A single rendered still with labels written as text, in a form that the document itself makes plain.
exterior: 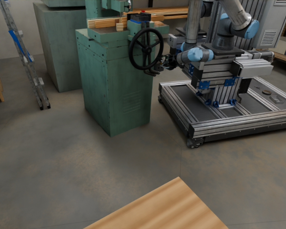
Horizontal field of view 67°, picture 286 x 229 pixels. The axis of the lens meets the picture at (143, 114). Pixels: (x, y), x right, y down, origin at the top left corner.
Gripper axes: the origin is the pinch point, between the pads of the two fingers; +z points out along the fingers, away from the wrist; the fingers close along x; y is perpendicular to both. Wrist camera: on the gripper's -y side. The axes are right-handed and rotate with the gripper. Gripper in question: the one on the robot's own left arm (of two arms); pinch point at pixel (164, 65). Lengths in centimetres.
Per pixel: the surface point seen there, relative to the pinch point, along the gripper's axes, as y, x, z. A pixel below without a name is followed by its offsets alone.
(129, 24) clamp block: 25.9, -24.7, 10.2
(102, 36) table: 43.2, -11.0, 12.5
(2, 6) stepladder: 104, -35, 79
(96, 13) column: 42, -38, 40
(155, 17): -3, -45, 24
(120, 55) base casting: 25.6, -5.0, 20.0
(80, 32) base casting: 48, -26, 57
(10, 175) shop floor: 82, 91, 57
